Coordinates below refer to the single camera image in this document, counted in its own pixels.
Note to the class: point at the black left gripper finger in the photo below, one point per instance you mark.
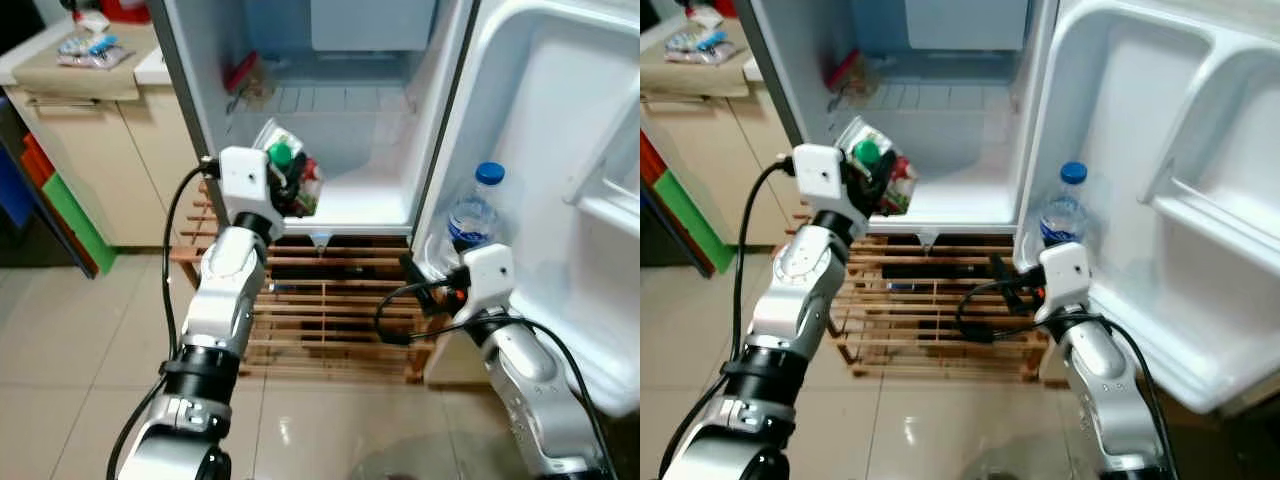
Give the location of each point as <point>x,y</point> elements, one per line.
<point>882,185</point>
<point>296,185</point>

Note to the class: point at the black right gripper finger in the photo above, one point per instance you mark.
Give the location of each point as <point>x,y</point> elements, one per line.
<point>413,270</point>
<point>1000,270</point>

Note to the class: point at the green capped drink carton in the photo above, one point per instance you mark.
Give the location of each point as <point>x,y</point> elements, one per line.
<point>903,190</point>
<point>312,190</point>

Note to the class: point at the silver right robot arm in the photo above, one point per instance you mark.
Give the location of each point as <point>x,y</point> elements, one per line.
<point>530,370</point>
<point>1100,370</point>

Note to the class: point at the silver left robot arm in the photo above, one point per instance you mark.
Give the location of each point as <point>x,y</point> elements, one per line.
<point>225,290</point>
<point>800,290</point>

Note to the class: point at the grey fridge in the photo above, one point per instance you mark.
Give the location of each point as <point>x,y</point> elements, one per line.
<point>950,190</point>
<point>360,190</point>

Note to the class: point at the white fridge door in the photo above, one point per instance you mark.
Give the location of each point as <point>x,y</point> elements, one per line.
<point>1130,150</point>
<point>560,150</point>

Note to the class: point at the wooden slat rack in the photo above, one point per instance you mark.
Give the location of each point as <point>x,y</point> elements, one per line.
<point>930,310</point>
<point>320,310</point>

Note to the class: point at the blue capped water bottle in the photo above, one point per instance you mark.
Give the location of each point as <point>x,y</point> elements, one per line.
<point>1060,215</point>
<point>472,215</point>

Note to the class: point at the red food packet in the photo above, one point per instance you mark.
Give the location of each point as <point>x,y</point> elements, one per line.
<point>845,72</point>
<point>243,75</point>

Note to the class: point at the beige kitchen cabinet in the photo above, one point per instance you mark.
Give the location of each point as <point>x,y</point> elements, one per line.
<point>130,170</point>
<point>720,170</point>

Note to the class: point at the green board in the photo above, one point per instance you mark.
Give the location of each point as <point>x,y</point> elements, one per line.
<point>75,220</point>
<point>690,225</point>

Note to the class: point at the pale blue freezer flap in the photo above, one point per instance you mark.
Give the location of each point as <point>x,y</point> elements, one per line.
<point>965,22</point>
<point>370,25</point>

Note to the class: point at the tan counter board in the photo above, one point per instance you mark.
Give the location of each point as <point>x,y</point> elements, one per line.
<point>700,80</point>
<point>80,82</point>

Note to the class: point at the orange board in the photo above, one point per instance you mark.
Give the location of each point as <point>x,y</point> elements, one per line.
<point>38,160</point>
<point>650,158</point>

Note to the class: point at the clear plastic snack bag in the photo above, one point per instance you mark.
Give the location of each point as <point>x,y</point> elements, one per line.
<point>698,45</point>
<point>95,50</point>

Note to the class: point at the red container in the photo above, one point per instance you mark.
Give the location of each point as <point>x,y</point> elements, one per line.
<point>730,6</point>
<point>125,10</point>

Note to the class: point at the small white box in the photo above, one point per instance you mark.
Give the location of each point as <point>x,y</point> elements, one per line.
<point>707,16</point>
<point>93,20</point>

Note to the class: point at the blue board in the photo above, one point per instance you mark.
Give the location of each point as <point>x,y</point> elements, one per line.
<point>12,190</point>

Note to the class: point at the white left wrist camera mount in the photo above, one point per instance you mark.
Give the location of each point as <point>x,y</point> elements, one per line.
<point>243,178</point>
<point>818,175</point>

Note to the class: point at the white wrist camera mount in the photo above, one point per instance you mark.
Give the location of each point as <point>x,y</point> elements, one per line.
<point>818,175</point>
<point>243,178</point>
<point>485,275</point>
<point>1065,272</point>

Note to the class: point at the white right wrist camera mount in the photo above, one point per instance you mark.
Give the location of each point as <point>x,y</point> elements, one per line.
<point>485,275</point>
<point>1065,272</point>

